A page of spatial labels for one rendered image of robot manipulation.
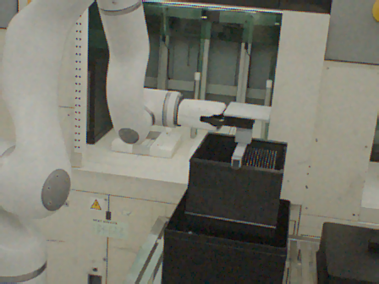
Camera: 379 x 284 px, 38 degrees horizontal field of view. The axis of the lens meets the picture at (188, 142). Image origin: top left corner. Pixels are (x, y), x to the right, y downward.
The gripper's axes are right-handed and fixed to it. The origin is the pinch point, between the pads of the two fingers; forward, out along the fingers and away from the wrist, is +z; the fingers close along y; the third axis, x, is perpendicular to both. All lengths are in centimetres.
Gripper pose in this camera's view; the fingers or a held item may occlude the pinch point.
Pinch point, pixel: (245, 118)
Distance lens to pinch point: 125.4
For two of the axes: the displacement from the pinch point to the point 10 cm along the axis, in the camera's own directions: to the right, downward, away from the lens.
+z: 9.8, 1.3, -1.7
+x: 0.8, -9.5, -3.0
